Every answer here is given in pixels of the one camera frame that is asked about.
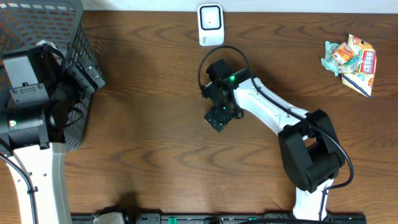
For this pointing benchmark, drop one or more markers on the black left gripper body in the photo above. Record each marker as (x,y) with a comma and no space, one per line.
(50,95)

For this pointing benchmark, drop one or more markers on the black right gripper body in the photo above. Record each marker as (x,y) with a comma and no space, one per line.
(221,113)

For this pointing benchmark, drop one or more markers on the teal packet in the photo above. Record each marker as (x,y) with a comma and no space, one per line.
(328,62)

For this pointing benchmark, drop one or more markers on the orange tissue pack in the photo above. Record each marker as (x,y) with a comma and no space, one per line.
(343,53)

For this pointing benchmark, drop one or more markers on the white blue snack bag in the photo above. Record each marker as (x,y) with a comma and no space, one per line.
(361,80)

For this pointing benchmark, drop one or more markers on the small green white carton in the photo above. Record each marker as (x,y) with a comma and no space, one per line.
(351,65)

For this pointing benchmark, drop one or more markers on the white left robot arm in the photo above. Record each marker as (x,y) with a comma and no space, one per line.
(32,131)

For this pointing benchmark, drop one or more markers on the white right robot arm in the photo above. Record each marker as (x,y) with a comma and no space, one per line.
(307,141)

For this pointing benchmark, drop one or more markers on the white barcode scanner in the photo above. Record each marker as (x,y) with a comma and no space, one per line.
(210,25)

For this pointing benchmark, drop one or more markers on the grey plastic mesh basket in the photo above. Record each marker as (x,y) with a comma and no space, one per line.
(25,23)

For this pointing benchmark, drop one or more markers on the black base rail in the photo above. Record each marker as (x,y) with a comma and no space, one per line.
(156,218)

